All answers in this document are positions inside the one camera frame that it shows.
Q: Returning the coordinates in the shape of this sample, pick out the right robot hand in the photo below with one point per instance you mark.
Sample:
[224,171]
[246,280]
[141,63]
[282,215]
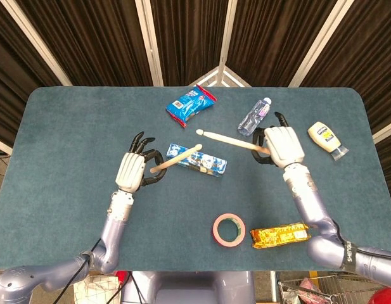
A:
[284,145]

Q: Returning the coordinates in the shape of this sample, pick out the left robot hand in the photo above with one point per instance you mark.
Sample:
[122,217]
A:
[130,172]

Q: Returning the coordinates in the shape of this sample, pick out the wooden drumstick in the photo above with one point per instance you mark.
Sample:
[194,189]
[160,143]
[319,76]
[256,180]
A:
[179,156]
[230,140]

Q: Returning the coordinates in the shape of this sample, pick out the right lavender robot arm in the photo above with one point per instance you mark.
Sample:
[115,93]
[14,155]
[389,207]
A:
[309,202]

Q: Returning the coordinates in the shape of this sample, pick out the left lavender robot arm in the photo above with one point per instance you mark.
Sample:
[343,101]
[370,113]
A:
[114,228]

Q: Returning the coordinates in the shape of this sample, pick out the clear plastic water bottle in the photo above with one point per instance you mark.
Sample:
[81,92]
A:
[253,118]

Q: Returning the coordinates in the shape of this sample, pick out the cream mayonnaise squeeze bottle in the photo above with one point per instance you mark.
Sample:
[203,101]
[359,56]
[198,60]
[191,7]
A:
[323,134]

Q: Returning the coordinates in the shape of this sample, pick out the teal table mat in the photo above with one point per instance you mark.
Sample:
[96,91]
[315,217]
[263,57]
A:
[71,142]

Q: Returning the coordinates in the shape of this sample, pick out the blue Oreo cookie box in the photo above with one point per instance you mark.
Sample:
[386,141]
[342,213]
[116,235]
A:
[208,163]

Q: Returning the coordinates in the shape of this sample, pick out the gold foil snack pack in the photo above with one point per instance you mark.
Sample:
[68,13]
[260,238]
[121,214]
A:
[277,236]

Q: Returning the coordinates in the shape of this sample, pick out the blue snack bag red edges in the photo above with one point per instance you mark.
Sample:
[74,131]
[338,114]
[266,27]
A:
[190,104]

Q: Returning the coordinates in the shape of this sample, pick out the small red item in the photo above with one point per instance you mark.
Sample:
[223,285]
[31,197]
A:
[121,275]

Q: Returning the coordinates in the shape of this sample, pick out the red tape roll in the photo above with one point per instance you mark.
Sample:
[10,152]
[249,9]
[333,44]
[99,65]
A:
[217,236]

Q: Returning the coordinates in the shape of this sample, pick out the white checked bag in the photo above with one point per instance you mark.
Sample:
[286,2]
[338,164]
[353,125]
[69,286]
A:
[100,291]

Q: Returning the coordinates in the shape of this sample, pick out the lavender robot torso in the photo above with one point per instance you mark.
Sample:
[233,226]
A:
[189,288]

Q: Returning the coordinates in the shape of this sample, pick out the dark brown curtain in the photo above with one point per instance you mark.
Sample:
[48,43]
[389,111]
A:
[103,38]

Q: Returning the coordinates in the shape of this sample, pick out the red round object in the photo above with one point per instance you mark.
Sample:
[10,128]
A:
[387,296]

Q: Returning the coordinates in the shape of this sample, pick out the white partition frame post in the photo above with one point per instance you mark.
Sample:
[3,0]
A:
[385,133]
[228,31]
[320,42]
[0,146]
[36,42]
[149,42]

